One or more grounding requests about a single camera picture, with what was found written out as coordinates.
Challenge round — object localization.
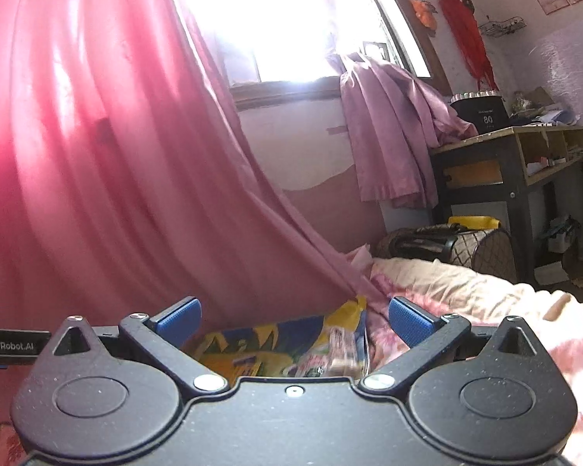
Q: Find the red hanging decoration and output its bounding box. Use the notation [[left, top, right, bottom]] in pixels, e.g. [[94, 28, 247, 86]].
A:
[[439, 0, 498, 90]]

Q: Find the dark blue snack stick pack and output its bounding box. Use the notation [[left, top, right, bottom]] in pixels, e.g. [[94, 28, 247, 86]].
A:
[[231, 356, 261, 377]]

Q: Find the yellow item behind handbag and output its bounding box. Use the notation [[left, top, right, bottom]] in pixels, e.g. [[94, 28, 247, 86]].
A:
[[449, 216, 501, 230]]

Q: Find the large pink curtain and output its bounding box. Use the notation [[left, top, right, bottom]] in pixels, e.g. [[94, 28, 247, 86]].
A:
[[0, 0, 386, 399]]

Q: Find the clear nut bar pack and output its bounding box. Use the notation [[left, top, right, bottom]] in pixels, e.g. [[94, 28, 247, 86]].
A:
[[318, 326, 364, 379]]

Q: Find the pink floral bedsheet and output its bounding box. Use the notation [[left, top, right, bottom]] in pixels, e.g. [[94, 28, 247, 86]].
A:
[[0, 258, 583, 465]]

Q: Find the colourful cardboard tray box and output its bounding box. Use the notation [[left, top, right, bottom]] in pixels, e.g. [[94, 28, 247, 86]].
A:
[[187, 297, 370, 385]]

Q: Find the black box with number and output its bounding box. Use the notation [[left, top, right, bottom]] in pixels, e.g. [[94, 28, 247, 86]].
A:
[[450, 89, 510, 134]]

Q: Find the wire wall shelf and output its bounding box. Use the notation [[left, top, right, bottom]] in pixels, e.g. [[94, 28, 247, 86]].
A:
[[478, 16, 527, 38]]

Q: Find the small purple curtain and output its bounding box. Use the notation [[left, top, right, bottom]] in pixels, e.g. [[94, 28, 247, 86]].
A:
[[339, 54, 478, 209]]

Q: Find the black wooden desk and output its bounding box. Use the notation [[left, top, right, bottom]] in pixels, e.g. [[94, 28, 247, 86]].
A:
[[431, 124, 583, 284]]

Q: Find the orange wall ornament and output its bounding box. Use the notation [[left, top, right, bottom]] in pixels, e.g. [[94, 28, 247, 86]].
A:
[[408, 0, 438, 37]]

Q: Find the white green seaweed snack pouch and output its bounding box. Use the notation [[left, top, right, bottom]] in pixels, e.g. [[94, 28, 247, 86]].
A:
[[282, 350, 330, 377]]

